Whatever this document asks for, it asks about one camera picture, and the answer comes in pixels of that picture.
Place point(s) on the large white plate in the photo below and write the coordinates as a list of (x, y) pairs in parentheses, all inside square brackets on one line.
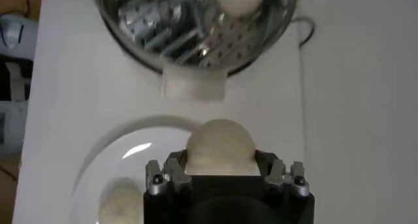
[(98, 166)]

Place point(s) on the perforated steel steamer basket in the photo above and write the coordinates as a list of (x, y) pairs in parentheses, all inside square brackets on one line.
[(156, 26)]

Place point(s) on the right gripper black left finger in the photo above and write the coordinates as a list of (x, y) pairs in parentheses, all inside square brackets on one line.
[(176, 179)]

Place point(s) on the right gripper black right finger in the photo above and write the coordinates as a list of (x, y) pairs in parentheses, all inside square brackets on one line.
[(281, 179)]

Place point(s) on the white electric cooking pot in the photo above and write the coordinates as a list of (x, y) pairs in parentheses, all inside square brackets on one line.
[(192, 85)]

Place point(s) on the white robot body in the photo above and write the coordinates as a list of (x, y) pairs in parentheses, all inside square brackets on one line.
[(13, 32)]

